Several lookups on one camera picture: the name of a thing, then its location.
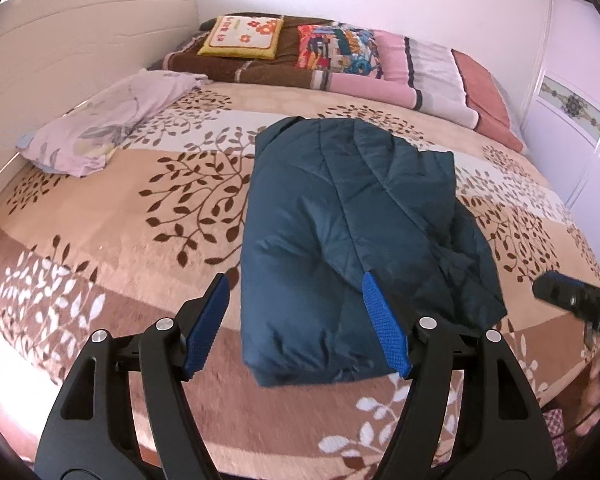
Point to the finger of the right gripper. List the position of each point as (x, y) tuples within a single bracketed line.
[(566, 293)]

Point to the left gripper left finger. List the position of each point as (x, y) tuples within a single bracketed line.
[(90, 431)]

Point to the dark teal quilted jacket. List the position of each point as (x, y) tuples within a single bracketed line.
[(330, 200)]

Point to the pink plaid clothing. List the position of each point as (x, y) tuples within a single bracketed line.
[(554, 420)]

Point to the person's right hand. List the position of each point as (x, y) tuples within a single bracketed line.
[(589, 414)]

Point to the white wardrobe with ornament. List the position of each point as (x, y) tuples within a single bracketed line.
[(562, 128)]

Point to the floral beige brown bedspread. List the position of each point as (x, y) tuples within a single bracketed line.
[(126, 246)]

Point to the dusty pink pillow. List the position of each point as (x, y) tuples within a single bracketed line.
[(484, 95)]

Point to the brown pink striped blanket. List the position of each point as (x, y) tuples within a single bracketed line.
[(417, 75)]

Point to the lilac floral pillow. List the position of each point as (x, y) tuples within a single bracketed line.
[(81, 142)]

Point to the colourful patterned cushion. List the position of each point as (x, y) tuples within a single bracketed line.
[(339, 49)]

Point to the cream padded headboard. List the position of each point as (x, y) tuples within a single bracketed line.
[(55, 54)]

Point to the yellow flower cushion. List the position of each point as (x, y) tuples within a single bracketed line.
[(239, 36)]

